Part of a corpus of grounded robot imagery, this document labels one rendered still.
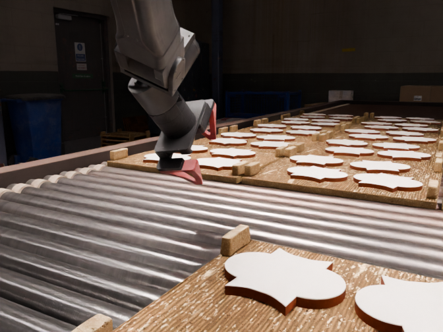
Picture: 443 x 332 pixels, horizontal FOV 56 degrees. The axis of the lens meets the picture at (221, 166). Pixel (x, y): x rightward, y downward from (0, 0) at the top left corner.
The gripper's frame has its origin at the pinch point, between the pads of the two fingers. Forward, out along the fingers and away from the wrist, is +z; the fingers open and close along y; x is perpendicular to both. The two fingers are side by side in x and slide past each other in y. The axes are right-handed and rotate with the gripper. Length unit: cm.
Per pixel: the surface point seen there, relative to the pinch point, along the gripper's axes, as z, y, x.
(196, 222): 5.6, -9.8, 1.5
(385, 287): -5.0, -22.4, -31.1
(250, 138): 63, 56, 27
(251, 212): 13.2, -3.6, -4.8
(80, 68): 239, 370, 448
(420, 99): 434, 411, -17
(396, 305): -7.3, -24.9, -32.4
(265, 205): 16.8, 0.1, -5.7
